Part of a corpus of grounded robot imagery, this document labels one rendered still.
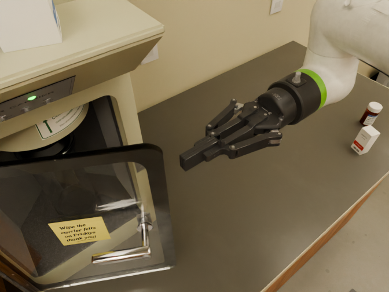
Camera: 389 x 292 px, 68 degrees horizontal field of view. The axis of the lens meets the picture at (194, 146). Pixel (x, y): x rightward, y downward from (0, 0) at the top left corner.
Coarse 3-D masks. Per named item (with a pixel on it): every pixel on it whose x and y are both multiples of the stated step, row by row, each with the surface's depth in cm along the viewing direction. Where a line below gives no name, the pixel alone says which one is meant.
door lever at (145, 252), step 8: (144, 224) 47; (144, 232) 47; (144, 240) 46; (136, 248) 45; (144, 248) 45; (96, 256) 44; (104, 256) 44; (112, 256) 44; (120, 256) 44; (128, 256) 44; (136, 256) 44; (144, 256) 44; (96, 264) 44; (104, 264) 44
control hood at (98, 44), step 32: (96, 0) 33; (64, 32) 28; (96, 32) 28; (128, 32) 28; (160, 32) 29; (0, 64) 24; (32, 64) 24; (64, 64) 25; (96, 64) 29; (128, 64) 36; (0, 96) 24
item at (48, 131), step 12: (84, 108) 49; (48, 120) 43; (60, 120) 44; (72, 120) 46; (24, 132) 42; (36, 132) 43; (48, 132) 44; (60, 132) 45; (0, 144) 43; (12, 144) 43; (24, 144) 43; (36, 144) 43; (48, 144) 44
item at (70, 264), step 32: (32, 160) 33; (64, 160) 33; (96, 160) 34; (128, 160) 35; (160, 160) 36; (0, 192) 35; (32, 192) 36; (64, 192) 38; (96, 192) 39; (128, 192) 40; (160, 192) 41; (0, 224) 40; (32, 224) 42; (128, 224) 46; (160, 224) 48; (0, 256) 47; (32, 256) 49; (64, 256) 51; (160, 256) 58
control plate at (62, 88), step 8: (64, 80) 28; (72, 80) 30; (40, 88) 27; (48, 88) 29; (56, 88) 30; (64, 88) 32; (72, 88) 34; (24, 96) 27; (40, 96) 30; (48, 96) 32; (56, 96) 34; (64, 96) 36; (0, 104) 26; (8, 104) 27; (16, 104) 29; (24, 104) 30; (32, 104) 32; (40, 104) 34; (0, 112) 29; (8, 112) 30; (16, 112) 32; (24, 112) 34; (0, 120) 32
